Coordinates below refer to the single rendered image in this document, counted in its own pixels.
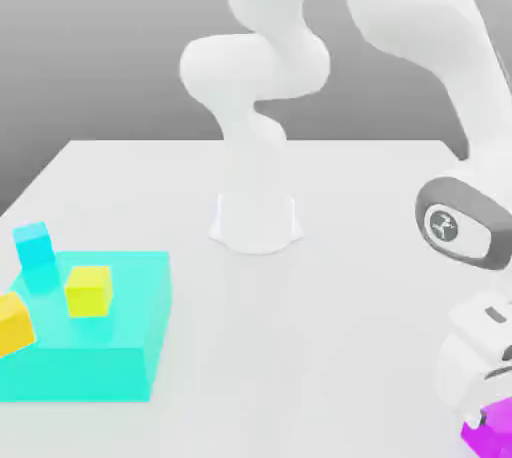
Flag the small cyan cube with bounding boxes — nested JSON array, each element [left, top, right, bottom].
[[11, 220, 62, 296]]

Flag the small magenta cube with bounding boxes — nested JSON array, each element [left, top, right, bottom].
[[459, 395, 512, 458]]

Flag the small orange cube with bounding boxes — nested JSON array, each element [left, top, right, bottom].
[[0, 291, 38, 359]]

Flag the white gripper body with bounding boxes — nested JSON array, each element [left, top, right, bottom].
[[434, 330, 512, 427]]

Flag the large turquoise box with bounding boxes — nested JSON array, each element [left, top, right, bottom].
[[0, 250, 174, 404]]

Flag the small yellow cube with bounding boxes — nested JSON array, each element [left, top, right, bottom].
[[63, 264, 114, 320]]

